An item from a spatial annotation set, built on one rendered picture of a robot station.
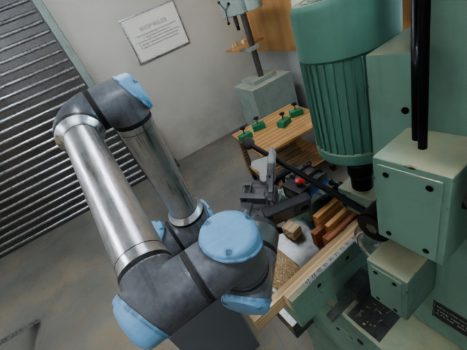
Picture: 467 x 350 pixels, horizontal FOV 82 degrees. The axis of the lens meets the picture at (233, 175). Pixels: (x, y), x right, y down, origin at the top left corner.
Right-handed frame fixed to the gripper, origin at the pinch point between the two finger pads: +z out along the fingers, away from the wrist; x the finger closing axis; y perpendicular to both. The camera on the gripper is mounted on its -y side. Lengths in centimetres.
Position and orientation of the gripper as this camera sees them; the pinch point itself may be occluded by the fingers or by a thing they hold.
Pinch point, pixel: (278, 167)
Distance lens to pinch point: 73.0
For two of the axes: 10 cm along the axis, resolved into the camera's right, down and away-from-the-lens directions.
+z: 2.2, -7.1, 6.7
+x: 2.2, 7.0, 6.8
